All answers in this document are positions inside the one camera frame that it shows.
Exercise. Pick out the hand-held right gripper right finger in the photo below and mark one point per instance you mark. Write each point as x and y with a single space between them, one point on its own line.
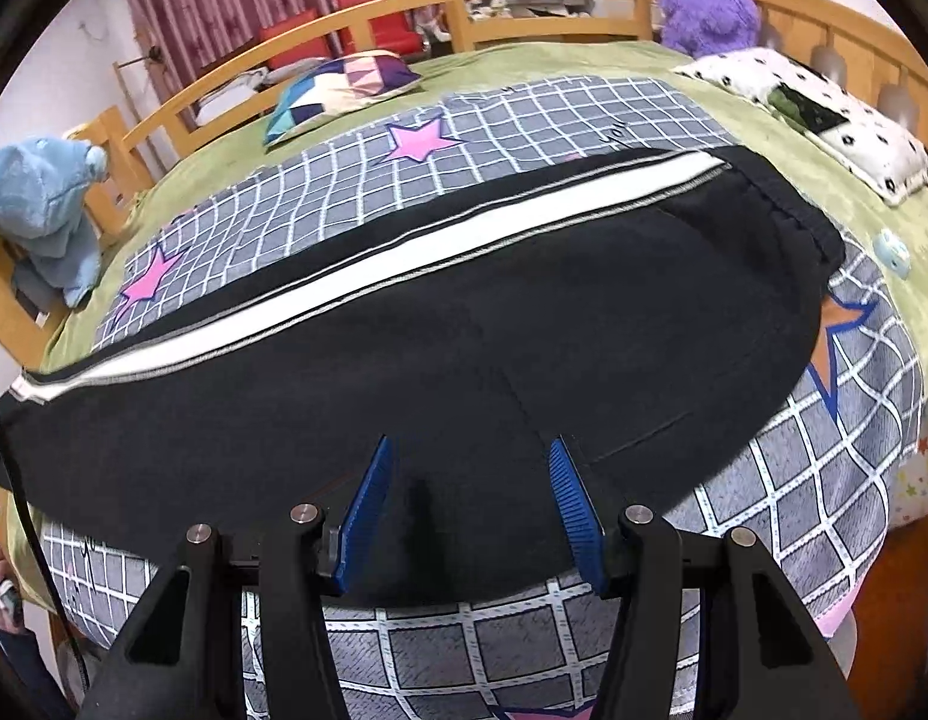
573 510

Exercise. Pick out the white flower-print pillow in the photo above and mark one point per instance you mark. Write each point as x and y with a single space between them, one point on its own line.
877 142

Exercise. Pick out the blue plush toy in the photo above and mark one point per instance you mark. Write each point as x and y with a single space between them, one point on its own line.
36 202

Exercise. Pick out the black pants with white stripe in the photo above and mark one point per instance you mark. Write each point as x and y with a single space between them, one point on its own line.
434 330

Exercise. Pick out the small light-blue toy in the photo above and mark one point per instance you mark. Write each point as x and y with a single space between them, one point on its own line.
890 249

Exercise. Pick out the colourful geometric pillow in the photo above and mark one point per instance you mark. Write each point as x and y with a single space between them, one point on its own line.
336 90

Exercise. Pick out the green bed sheet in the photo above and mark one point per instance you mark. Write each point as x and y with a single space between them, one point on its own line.
231 157

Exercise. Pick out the red chair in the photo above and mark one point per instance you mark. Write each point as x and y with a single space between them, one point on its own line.
374 7
291 34

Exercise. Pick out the wooden bed frame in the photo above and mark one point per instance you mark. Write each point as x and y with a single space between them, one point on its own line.
460 30

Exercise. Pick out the wooden coat rack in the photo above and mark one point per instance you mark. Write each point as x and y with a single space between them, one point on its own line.
155 101

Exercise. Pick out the purple plush toy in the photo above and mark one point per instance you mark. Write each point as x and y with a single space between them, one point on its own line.
708 11

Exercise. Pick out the grey checked star blanket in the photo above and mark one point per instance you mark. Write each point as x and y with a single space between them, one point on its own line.
509 127

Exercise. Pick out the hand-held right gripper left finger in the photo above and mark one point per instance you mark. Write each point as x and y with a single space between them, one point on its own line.
366 510

